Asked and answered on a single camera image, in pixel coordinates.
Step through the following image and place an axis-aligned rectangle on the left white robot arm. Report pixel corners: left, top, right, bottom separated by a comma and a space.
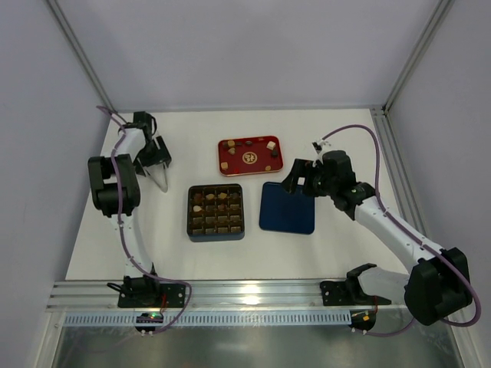
87, 106, 172, 307

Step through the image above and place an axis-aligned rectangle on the blue box lid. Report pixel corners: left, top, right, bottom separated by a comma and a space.
259, 182, 315, 235

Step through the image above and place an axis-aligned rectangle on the left frame post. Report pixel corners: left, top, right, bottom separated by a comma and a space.
44, 0, 114, 108

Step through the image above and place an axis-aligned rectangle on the frame post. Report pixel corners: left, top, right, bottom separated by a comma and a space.
44, 0, 114, 108
383, 0, 455, 114

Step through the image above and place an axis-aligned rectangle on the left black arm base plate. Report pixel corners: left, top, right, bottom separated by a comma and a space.
117, 284, 186, 308

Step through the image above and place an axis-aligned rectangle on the blue chocolate box with insert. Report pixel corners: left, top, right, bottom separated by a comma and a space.
186, 183, 246, 242

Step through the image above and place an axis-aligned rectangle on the right frame post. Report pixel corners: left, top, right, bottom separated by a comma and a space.
383, 0, 455, 114

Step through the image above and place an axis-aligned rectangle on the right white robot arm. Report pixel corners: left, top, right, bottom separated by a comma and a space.
281, 150, 476, 326

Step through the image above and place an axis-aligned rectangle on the red rectangular tray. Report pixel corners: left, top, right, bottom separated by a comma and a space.
217, 136, 284, 177

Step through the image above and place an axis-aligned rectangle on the slotted cable duct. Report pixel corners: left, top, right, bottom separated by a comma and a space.
63, 310, 351, 328

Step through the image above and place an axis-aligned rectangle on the aluminium rail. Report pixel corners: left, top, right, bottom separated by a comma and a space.
45, 278, 400, 312

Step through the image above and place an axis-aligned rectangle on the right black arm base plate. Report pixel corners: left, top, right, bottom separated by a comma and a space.
319, 279, 392, 307

